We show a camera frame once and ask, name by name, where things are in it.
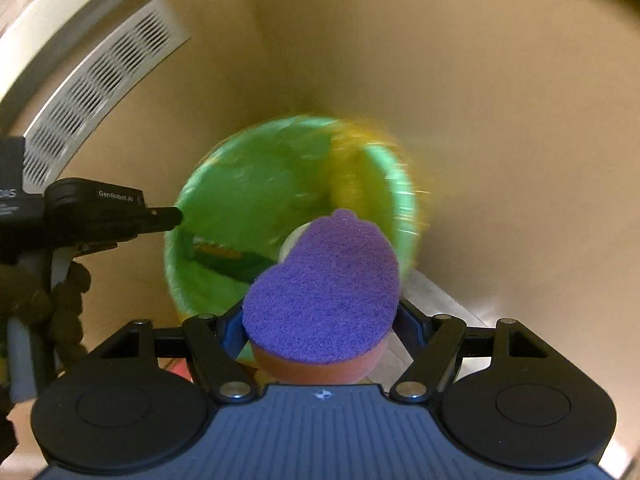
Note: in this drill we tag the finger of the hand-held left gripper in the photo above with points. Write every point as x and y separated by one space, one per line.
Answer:
165 217

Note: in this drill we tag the green trash bin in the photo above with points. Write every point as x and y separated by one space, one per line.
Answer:
240 195

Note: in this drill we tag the slotted vent panel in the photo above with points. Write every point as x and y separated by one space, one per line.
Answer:
110 85

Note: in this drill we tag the purple orange sponge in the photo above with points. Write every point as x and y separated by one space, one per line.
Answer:
325 285

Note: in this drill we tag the person's left hand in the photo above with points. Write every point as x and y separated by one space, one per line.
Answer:
67 320

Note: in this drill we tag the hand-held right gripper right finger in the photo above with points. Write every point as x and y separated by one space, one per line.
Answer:
407 330

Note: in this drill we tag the white round object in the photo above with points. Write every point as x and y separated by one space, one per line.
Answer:
292 245

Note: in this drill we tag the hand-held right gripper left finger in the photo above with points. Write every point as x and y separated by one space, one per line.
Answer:
231 335

